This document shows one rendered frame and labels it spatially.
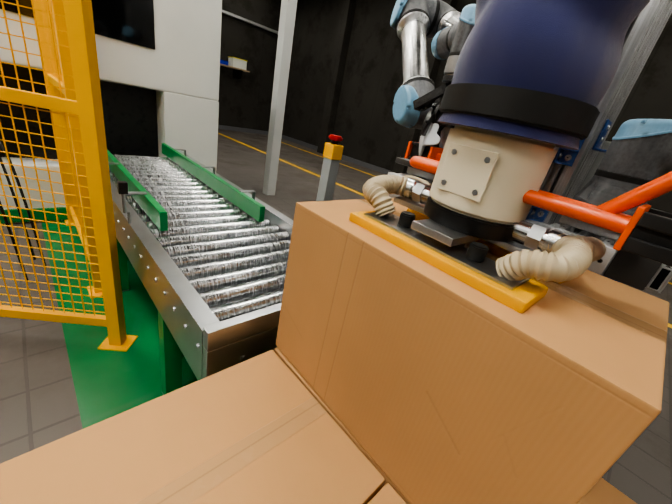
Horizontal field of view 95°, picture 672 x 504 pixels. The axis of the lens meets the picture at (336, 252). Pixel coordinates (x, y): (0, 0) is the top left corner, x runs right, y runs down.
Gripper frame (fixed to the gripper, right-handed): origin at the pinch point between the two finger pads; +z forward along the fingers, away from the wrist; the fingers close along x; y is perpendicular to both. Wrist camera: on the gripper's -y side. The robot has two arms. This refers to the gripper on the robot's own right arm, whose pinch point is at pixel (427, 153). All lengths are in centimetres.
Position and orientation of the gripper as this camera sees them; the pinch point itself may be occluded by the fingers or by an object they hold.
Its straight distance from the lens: 99.1
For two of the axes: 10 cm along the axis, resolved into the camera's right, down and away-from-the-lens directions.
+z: -1.9, 9.0, 4.0
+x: 7.4, -1.3, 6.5
